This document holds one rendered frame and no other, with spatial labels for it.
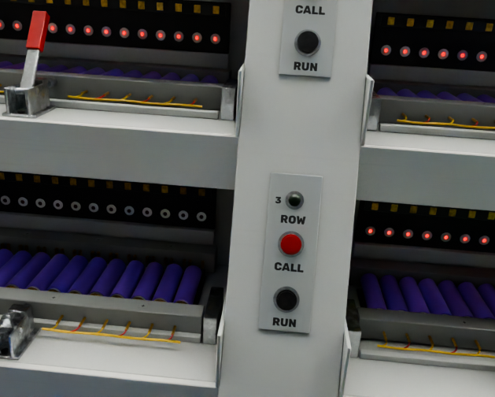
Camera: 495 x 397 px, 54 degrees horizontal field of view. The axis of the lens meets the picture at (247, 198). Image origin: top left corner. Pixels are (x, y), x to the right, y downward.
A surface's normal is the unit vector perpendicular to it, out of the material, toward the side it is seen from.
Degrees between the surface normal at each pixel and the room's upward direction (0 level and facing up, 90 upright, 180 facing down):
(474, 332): 111
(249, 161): 90
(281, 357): 90
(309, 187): 90
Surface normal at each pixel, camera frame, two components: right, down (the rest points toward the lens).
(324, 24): -0.05, 0.02
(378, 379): 0.06, -0.92
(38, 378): -0.07, 0.38
